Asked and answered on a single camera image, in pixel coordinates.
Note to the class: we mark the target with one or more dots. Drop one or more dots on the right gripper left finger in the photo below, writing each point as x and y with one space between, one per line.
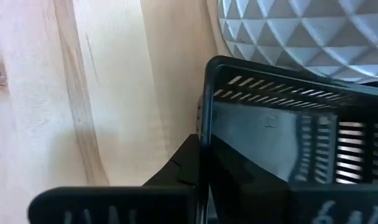
114 205

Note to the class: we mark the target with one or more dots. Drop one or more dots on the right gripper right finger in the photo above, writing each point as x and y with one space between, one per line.
332 205

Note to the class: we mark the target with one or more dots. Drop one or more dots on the black slotted plastic basket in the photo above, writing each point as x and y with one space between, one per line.
254 130

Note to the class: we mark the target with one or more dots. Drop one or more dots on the white grey triangle-pattern pot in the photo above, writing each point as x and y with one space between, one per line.
300 31

